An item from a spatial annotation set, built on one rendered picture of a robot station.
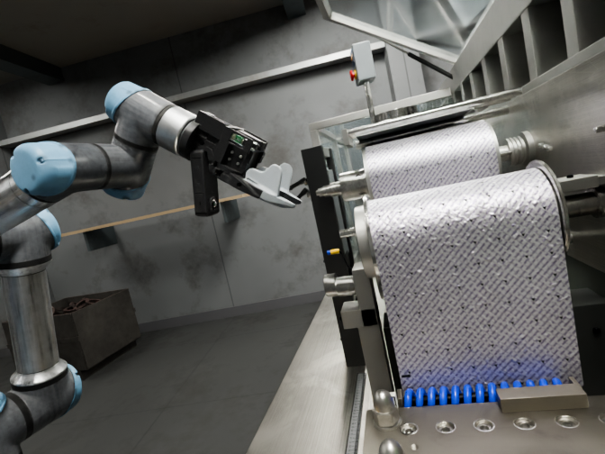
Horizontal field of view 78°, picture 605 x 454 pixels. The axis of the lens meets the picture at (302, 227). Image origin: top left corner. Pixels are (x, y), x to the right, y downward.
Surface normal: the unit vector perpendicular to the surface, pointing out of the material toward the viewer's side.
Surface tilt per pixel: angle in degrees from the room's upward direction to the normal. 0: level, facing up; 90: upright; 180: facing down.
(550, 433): 0
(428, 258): 90
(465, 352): 90
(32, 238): 102
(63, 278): 90
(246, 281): 90
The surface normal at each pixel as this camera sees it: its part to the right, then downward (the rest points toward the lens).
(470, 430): -0.21, -0.97
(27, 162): -0.37, 0.18
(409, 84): -0.11, 0.13
